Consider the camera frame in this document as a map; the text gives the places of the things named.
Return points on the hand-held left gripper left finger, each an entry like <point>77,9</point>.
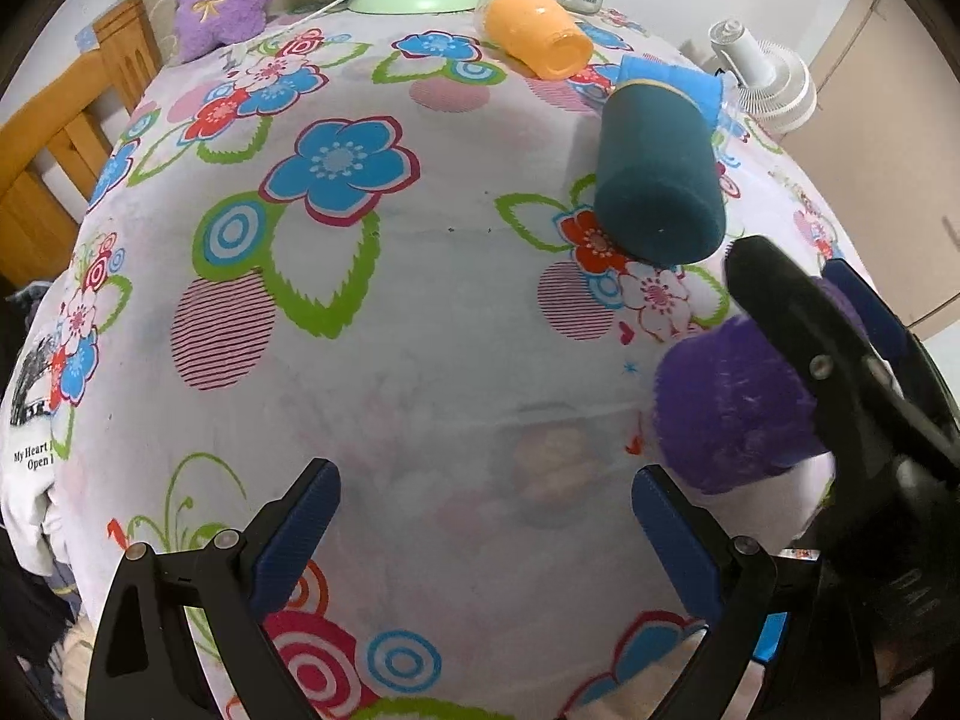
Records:
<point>296,536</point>

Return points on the white printed garment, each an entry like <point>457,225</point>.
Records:
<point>30,450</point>

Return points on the white desk fan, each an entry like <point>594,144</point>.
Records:
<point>772,79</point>

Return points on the wooden chair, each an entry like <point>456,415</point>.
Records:
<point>67,135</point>

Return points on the beige cabinet door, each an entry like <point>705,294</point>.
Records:
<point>892,135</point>

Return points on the orange cup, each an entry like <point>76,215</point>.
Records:
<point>536,30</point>

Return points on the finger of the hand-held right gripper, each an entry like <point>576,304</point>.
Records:
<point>874,311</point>
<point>795,322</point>

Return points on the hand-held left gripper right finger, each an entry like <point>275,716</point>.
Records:
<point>671,540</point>

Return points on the purple fuzzy cup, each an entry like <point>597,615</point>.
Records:
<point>731,405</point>

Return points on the dark teal cup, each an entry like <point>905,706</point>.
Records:
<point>660,165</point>

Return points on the blue sponge cloth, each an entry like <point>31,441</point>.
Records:
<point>686,82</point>

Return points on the floral tablecloth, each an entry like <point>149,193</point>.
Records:
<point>420,330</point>

